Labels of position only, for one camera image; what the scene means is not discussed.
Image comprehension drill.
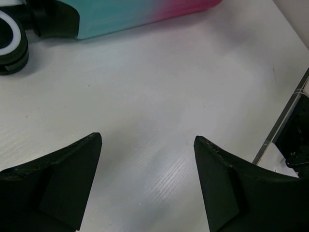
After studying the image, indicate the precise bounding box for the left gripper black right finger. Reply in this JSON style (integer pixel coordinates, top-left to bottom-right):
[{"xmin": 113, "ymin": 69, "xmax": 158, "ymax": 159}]
[{"xmin": 194, "ymin": 136, "xmax": 309, "ymax": 232}]

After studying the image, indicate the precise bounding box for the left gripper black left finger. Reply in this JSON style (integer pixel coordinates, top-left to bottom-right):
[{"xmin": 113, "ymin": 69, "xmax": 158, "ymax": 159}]
[{"xmin": 0, "ymin": 132, "xmax": 102, "ymax": 232}]

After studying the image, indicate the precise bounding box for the pink hard-shell suitcase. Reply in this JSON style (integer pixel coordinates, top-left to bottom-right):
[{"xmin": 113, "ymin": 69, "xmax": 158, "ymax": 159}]
[{"xmin": 0, "ymin": 0, "xmax": 220, "ymax": 75}]

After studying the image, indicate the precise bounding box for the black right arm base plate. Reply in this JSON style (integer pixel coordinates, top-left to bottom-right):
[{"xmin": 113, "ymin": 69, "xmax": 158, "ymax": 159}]
[{"xmin": 275, "ymin": 95, "xmax": 309, "ymax": 178}]

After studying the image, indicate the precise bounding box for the aluminium frame rail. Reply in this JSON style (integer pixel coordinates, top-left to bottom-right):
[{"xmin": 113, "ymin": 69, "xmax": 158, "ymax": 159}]
[{"xmin": 252, "ymin": 69, "xmax": 309, "ymax": 165}]

